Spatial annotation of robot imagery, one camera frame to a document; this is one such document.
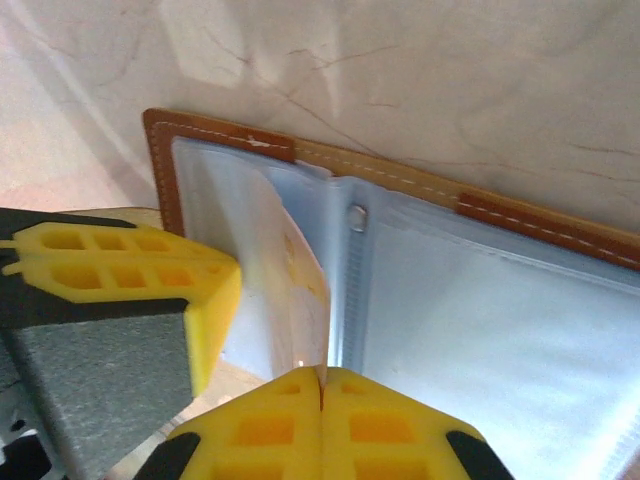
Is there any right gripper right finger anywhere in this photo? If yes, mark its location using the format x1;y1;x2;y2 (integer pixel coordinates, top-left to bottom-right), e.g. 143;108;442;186
321;367;517;480

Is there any brown leather card holder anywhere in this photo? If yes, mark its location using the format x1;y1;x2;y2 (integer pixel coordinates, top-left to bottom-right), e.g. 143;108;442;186
142;106;640;480

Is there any white credit card yellow print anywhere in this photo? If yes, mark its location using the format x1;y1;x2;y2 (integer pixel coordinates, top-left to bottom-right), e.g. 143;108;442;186
234;167;333;386

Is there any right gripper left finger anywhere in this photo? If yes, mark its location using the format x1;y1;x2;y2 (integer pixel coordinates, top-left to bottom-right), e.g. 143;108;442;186
142;367;322;480

